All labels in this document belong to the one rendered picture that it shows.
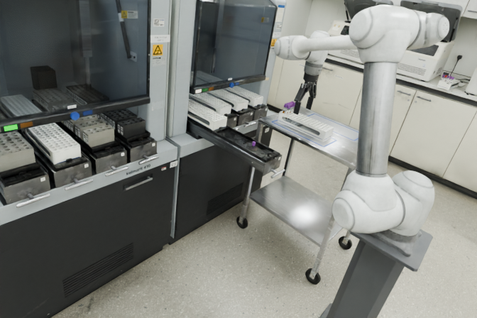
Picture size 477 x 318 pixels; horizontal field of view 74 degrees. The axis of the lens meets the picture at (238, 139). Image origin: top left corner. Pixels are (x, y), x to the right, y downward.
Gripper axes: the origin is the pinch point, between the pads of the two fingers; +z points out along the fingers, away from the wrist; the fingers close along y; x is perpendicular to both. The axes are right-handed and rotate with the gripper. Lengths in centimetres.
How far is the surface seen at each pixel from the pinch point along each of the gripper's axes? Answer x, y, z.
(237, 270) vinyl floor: -3, -39, 93
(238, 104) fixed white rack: 34.6, -13.2, 7.1
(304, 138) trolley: -10.1, -9.8, 10.9
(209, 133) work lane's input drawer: 25, -46, 13
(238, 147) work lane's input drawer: 5.5, -45.1, 12.2
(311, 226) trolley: -26, -3, 65
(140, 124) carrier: 39, -76, 6
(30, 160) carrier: 40, -121, 9
